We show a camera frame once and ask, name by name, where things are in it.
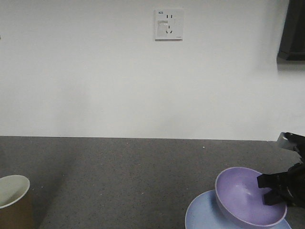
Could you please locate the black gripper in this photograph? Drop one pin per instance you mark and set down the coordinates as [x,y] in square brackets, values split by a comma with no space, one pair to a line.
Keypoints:
[295,174]

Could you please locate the purple plastic bowl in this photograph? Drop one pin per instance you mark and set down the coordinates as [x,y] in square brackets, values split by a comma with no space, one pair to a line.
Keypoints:
[241,201]

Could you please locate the brown paper cup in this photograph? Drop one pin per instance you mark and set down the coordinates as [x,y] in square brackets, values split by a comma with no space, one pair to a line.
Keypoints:
[15,203]

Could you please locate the light blue plastic plate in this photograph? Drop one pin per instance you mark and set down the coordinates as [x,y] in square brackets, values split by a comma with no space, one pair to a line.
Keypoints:
[204,213]

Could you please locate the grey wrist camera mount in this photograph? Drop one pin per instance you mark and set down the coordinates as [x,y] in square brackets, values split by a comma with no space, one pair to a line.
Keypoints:
[284,142]

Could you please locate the black wall-mounted appliance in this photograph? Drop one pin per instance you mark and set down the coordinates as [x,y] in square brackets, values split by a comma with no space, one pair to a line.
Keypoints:
[292,45]

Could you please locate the white wall power socket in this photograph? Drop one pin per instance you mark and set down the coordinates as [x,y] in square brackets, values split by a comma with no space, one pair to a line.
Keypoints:
[168,24]

